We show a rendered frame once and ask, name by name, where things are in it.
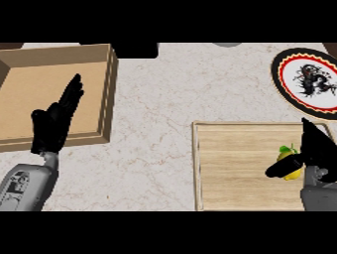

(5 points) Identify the pale wooden tray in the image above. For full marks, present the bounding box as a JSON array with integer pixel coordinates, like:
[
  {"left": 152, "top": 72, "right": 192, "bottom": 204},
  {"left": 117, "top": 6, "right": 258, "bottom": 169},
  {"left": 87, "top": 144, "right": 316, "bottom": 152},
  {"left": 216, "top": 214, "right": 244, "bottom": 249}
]
[{"left": 191, "top": 120, "right": 337, "bottom": 212}]

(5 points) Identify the white plate with dragon print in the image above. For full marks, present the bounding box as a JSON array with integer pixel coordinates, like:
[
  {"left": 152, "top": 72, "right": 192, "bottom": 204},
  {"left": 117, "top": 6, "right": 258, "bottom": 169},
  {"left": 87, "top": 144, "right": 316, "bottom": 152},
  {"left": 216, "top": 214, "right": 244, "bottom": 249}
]
[{"left": 269, "top": 47, "right": 337, "bottom": 121}]

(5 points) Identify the grey rounded object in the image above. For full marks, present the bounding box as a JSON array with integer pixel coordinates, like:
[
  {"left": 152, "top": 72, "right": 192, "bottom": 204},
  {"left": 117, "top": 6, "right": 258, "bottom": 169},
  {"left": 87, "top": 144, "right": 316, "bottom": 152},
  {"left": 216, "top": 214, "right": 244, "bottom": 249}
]
[{"left": 211, "top": 43, "right": 245, "bottom": 49}]

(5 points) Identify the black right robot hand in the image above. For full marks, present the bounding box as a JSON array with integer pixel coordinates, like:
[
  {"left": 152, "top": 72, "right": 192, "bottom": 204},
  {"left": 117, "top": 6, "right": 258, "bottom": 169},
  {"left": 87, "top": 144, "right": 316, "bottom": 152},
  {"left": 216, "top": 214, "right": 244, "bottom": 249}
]
[{"left": 263, "top": 117, "right": 337, "bottom": 184}]

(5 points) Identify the open brown wooden drawer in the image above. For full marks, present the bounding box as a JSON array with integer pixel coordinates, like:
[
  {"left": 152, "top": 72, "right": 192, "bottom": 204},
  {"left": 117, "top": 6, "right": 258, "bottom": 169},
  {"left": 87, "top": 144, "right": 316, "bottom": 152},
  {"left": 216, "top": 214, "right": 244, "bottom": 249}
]
[{"left": 0, "top": 43, "right": 120, "bottom": 155}]

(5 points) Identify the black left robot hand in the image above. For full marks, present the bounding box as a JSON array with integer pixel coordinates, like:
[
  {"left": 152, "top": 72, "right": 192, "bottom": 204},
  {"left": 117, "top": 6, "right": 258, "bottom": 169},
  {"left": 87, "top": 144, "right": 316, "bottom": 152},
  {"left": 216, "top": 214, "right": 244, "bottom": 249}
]
[{"left": 30, "top": 72, "right": 86, "bottom": 155}]

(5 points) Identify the yellow lemon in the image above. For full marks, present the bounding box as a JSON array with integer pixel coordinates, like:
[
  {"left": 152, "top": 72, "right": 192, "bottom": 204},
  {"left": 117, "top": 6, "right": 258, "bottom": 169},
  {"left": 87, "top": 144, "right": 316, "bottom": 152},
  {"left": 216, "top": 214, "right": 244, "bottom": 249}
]
[{"left": 275, "top": 143, "right": 304, "bottom": 182}]

